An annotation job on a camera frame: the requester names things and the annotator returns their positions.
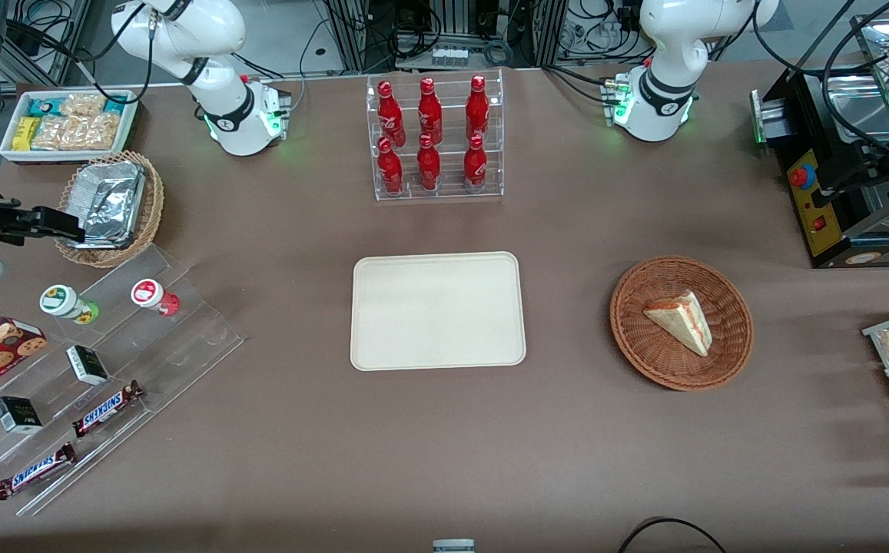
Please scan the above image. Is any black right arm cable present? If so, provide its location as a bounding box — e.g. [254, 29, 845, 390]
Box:
[5, 0, 159, 105]

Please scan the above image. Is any clear acrylic stepped stand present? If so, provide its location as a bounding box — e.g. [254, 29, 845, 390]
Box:
[0, 244, 245, 517]

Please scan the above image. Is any snickers chocolate bar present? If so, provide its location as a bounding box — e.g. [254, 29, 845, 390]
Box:
[0, 442, 77, 502]
[71, 380, 144, 439]

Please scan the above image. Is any red cola bottle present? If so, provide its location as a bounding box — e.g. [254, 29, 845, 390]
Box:
[418, 77, 443, 145]
[416, 134, 442, 191]
[466, 75, 490, 143]
[377, 80, 406, 147]
[463, 134, 488, 190]
[377, 137, 404, 196]

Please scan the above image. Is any brown round wicker basket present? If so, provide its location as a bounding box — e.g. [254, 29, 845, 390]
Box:
[609, 255, 755, 392]

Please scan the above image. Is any wrapped triangle sandwich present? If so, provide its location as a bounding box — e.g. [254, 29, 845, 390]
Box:
[642, 290, 714, 358]

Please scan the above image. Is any small black box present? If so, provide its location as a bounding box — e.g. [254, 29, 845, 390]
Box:
[66, 345, 110, 386]
[0, 396, 43, 435]

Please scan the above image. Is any black sealing machine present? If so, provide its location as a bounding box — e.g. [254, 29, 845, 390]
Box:
[750, 12, 889, 270]

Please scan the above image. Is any black floor cable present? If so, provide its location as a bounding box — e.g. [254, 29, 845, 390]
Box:
[617, 518, 729, 553]

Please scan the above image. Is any red yogurt cup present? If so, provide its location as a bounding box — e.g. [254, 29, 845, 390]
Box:
[131, 279, 181, 317]

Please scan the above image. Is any clear acrylic bottle rack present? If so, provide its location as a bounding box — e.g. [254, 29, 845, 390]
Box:
[366, 68, 505, 202]

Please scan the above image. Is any light wicker basket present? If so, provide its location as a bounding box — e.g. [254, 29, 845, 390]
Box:
[55, 151, 165, 269]

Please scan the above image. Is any silver foil container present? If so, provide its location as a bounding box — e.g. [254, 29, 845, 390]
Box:
[58, 161, 146, 250]

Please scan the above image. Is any clear cracker bag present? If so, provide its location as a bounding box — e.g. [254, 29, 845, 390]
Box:
[32, 114, 121, 151]
[60, 93, 108, 118]

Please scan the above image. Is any yellow snack pack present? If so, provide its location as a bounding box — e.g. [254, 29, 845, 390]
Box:
[12, 117, 41, 151]

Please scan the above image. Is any beige plastic tray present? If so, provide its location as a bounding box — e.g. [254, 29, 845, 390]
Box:
[350, 251, 528, 372]

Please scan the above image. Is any white snack bin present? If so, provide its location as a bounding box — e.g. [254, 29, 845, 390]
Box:
[0, 89, 140, 164]

